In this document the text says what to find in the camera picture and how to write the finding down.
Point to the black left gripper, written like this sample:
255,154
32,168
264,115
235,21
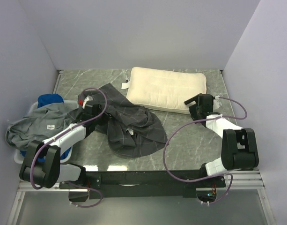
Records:
106,116

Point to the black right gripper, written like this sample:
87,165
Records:
191,110

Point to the cream white pillow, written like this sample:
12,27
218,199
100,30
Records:
164,90

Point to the dark grey checked pillowcase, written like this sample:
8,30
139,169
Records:
149,134

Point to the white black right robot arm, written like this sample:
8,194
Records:
239,149

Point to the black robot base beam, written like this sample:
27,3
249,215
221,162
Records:
144,184

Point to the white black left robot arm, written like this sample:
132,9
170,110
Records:
41,165

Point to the white pillow care label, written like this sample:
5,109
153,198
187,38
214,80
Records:
125,85

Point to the white pillowcase label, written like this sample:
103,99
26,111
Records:
130,131

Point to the blue garment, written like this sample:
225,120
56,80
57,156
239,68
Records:
44,100

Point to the grey button shirt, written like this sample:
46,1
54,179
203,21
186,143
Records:
40,124

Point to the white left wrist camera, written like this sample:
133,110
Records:
83,102

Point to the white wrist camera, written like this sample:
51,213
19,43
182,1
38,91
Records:
216,103
83,102

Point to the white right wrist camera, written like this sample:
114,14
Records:
216,103

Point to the aluminium frame rail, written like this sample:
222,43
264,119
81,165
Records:
245,204

